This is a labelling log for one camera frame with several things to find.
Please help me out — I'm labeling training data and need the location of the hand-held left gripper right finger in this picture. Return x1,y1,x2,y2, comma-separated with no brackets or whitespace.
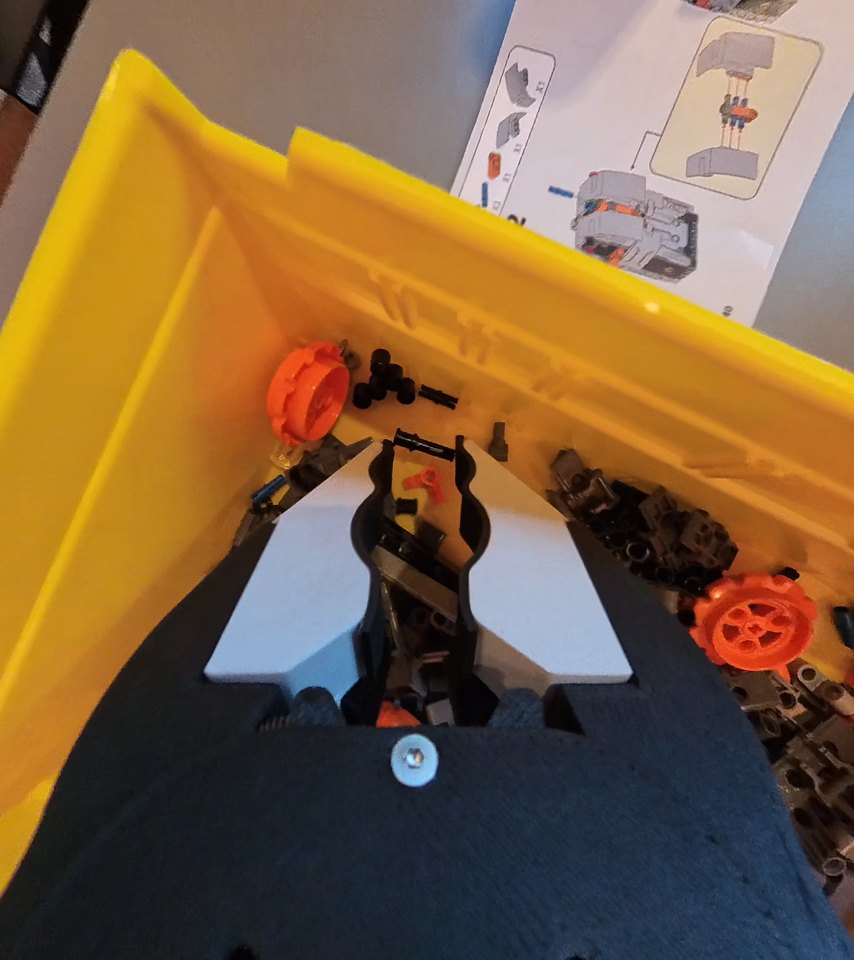
457,437,634,695

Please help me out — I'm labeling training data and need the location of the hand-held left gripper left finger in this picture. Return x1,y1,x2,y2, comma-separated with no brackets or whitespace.
204,441,395,695

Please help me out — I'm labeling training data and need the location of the pile of building block pieces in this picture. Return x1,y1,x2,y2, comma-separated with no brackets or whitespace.
232,341,854,920

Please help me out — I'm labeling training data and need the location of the yellow plastic bin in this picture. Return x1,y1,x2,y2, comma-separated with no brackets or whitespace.
0,48,854,960

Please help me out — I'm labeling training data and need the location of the large orange wheel hub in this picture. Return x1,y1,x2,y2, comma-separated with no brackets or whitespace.
267,341,350,447

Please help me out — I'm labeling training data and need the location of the orange toothed wheel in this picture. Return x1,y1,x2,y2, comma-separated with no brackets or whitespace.
689,573,818,672

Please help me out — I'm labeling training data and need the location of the black bushing cluster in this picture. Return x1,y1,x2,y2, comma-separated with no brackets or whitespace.
354,348,416,410

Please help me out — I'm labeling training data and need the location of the instruction booklet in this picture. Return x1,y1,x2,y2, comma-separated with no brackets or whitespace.
449,0,854,327

